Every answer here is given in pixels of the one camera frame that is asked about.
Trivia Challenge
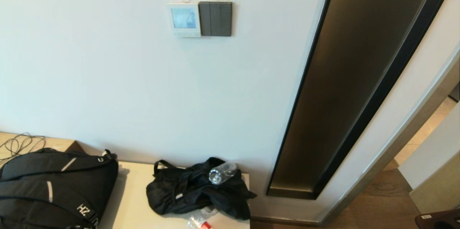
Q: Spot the white wall thermostat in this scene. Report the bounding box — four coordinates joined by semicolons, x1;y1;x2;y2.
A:
167;2;202;38

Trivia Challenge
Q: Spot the clear plastic water bottle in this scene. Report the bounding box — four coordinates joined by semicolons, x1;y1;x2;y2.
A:
208;162;238;186

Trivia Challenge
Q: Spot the small crumpled black bag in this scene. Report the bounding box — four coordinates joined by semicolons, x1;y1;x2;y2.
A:
146;157;257;221

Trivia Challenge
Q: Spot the red label plastic bottle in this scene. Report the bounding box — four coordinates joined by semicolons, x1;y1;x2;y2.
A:
187;215;213;229

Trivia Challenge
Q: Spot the large black backpack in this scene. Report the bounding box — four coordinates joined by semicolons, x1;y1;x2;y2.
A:
0;148;119;229

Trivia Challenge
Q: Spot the white door with wooden edge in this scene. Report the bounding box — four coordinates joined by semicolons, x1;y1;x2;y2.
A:
398;101;460;214

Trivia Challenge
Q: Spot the dark brown object white label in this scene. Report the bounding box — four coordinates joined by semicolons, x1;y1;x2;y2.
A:
414;209;460;229

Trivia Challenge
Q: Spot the grey wall switch panel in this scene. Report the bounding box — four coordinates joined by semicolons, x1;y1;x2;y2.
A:
199;1;233;37

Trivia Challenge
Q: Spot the dark bronze recessed wall panel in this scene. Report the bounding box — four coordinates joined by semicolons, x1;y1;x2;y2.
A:
266;0;460;201

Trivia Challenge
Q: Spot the grey door frame trim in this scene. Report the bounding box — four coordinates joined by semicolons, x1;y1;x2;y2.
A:
316;46;460;224

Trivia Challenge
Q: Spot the thin black cable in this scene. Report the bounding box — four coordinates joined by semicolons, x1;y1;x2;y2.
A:
0;132;47;167

